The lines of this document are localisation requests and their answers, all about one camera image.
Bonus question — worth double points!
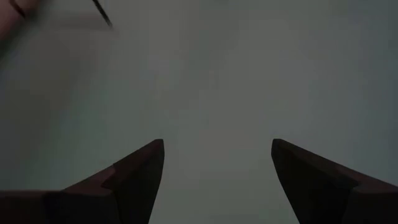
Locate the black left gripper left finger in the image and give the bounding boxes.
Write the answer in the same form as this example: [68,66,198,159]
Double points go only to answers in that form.
[0,138,165,224]

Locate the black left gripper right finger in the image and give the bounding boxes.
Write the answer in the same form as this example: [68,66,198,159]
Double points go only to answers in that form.
[271,138,398,224]

